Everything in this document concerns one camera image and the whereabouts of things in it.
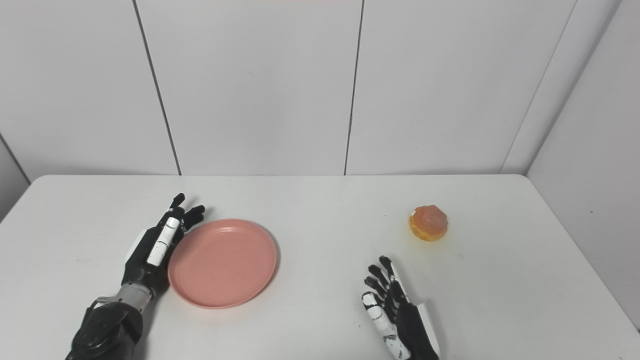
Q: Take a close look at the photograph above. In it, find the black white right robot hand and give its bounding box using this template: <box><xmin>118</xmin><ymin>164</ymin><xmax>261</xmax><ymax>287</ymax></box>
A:
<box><xmin>361</xmin><ymin>255</ymin><xmax>442</xmax><ymax>360</ymax></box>

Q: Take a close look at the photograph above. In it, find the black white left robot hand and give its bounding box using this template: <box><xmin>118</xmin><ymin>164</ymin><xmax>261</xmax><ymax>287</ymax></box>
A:
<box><xmin>121</xmin><ymin>193</ymin><xmax>206</xmax><ymax>299</ymax></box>

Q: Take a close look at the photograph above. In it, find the pink round plate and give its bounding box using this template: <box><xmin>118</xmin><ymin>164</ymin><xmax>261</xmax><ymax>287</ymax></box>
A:
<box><xmin>167</xmin><ymin>218</ymin><xmax>278</xmax><ymax>310</ymax></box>

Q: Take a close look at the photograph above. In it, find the orange glazed cream puff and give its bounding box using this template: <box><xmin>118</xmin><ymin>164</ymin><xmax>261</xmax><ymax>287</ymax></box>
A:
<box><xmin>409</xmin><ymin>204</ymin><xmax>449</xmax><ymax>242</ymax></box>

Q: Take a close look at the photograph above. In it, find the thin left wrist cable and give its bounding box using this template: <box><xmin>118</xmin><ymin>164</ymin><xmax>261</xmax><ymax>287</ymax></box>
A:
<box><xmin>82</xmin><ymin>296</ymin><xmax>121</xmax><ymax>321</ymax></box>

